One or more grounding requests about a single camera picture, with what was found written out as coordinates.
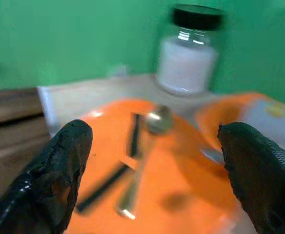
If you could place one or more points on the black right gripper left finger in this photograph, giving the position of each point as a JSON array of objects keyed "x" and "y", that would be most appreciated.
[{"x": 47, "y": 170}]

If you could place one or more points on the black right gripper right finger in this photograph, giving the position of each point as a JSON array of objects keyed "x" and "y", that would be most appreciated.
[{"x": 262, "y": 168}]

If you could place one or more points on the wooden furniture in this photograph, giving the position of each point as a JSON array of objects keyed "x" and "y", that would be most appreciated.
[{"x": 12, "y": 136}]

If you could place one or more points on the silver metal utensil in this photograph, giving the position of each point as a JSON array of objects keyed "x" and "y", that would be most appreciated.
[{"x": 212, "y": 154}]

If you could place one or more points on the orange and white packet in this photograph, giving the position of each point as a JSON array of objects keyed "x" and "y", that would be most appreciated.
[{"x": 250, "y": 117}]

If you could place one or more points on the black chopstick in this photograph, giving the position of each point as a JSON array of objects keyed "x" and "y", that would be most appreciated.
[
  {"x": 103, "y": 187},
  {"x": 135, "y": 135}
]

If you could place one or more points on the silver metal spoon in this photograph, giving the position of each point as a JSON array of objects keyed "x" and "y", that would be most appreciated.
[{"x": 142, "y": 168}]

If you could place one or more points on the orange plate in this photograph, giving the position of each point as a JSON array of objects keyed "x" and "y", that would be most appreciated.
[{"x": 157, "y": 175}]

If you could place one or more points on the glass jar with black lid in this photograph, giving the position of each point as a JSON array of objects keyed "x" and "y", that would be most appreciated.
[{"x": 187, "y": 52}]

